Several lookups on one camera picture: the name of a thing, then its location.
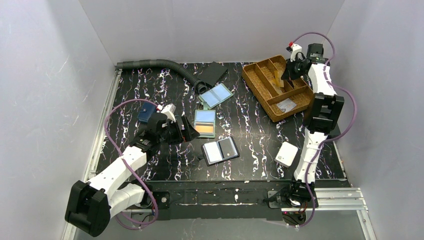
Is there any wooden piece in tray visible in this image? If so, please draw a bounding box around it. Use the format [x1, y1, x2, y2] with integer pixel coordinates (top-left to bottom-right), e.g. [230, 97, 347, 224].
[271, 69, 285, 95]

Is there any black box right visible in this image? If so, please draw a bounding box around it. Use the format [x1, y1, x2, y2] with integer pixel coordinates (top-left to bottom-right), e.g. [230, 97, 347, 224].
[303, 113, 341, 139]

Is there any card in tray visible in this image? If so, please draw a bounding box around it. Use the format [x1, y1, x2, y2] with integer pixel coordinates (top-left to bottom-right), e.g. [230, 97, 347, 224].
[276, 98, 297, 113]

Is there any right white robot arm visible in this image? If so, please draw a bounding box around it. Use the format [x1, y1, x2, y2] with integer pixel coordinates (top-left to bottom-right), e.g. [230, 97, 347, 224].
[281, 42, 345, 185]

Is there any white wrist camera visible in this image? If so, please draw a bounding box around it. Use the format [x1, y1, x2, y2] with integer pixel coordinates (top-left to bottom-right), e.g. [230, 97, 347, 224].
[156, 103, 176, 122]
[286, 42, 302, 62]

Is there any wicker divided tray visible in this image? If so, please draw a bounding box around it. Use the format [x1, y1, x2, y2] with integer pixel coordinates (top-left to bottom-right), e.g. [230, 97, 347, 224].
[242, 55, 314, 122]

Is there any grey corrugated hose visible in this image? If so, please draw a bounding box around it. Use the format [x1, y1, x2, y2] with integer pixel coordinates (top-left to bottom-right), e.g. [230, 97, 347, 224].
[116, 59, 210, 95]

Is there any black square pad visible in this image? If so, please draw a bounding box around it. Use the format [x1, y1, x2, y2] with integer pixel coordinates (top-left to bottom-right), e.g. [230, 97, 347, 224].
[198, 61, 228, 88]

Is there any green card holder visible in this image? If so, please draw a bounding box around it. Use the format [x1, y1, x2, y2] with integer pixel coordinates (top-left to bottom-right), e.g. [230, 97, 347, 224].
[194, 109, 216, 139]
[199, 83, 234, 109]

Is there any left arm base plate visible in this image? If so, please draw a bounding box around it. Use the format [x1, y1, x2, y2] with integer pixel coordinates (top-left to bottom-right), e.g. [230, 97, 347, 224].
[119, 190, 170, 210]

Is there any black VIP card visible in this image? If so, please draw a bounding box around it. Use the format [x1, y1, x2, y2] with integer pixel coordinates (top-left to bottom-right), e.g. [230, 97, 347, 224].
[218, 137, 239, 160]

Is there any black card holder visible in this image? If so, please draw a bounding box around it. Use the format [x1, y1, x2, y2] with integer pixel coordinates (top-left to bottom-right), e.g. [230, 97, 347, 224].
[201, 136, 240, 166]

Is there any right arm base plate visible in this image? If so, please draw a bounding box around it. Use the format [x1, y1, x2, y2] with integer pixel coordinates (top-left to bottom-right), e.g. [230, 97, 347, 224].
[263, 188, 319, 211]

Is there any blue snap wallet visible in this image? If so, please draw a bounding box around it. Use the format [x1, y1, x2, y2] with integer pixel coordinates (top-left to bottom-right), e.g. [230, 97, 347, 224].
[137, 102, 157, 124]

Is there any white box with code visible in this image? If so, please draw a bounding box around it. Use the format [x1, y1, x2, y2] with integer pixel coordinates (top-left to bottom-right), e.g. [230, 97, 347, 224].
[274, 141, 298, 168]

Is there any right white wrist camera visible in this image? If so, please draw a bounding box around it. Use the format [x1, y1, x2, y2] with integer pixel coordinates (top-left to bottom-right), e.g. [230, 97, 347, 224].
[286, 42, 302, 62]

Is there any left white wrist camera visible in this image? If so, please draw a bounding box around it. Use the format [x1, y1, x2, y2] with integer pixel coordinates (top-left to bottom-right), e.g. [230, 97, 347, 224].
[156, 103, 176, 122]

